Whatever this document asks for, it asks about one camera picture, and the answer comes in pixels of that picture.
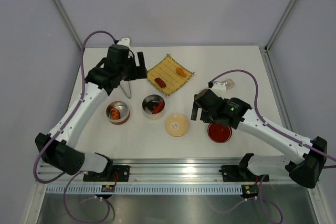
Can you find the metal serving tongs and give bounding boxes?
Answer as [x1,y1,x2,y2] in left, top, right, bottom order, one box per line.
[120,81,132,100]

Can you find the cream round lid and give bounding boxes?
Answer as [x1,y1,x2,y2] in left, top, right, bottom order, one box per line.
[165,114,190,137]

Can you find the red round lid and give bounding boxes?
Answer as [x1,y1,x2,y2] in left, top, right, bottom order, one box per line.
[207,123,232,144]

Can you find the dark red meat slice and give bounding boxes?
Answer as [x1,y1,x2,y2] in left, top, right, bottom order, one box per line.
[154,78,166,89]

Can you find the black sea cucumber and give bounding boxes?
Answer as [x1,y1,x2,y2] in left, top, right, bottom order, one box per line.
[143,100,159,114]

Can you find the red sausage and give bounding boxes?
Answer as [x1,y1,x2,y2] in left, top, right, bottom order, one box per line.
[152,102,165,114]

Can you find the orange spotted food piece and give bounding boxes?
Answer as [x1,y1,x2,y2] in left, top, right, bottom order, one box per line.
[110,108,121,120]

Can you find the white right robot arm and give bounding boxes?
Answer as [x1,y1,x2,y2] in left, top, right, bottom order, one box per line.
[191,89,327,189]

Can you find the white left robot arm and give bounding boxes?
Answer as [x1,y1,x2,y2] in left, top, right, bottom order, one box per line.
[35,44,147,181]

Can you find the beige steel lunch container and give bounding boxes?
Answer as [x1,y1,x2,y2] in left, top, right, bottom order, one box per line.
[142,94,165,120]

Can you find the red-based steel lunch container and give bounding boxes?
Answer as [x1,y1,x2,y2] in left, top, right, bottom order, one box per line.
[106,101,130,125]

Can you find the woven bamboo tray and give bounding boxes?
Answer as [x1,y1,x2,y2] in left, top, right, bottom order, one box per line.
[147,54,195,97]

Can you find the orange fried chicken piece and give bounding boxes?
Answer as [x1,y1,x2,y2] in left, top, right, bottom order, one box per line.
[176,68,187,78]

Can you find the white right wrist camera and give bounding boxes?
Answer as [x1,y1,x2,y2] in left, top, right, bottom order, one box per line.
[208,81,227,91]

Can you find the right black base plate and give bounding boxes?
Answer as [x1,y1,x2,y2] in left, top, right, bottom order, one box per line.
[219,165,262,182]

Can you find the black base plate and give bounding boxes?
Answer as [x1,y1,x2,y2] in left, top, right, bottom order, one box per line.
[219,165,262,182]
[83,165,130,182]

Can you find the aluminium mounting rail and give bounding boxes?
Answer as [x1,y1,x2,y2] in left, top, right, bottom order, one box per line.
[37,158,295,185]

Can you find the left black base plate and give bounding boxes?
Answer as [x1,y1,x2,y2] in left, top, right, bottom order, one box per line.
[83,165,130,182]

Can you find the left aluminium frame post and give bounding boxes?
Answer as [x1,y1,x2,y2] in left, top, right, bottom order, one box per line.
[51,0,82,50]

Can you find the aluminium frame post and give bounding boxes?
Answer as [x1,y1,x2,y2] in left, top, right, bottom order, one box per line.
[264,0,299,53]
[51,0,82,50]

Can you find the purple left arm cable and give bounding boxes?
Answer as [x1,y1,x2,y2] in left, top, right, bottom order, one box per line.
[34,30,119,222]

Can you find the white slotted cable duct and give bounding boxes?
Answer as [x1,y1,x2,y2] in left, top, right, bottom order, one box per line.
[46,184,245,195]

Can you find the right aluminium frame post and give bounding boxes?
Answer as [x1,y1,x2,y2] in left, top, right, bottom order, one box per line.
[264,0,299,53]

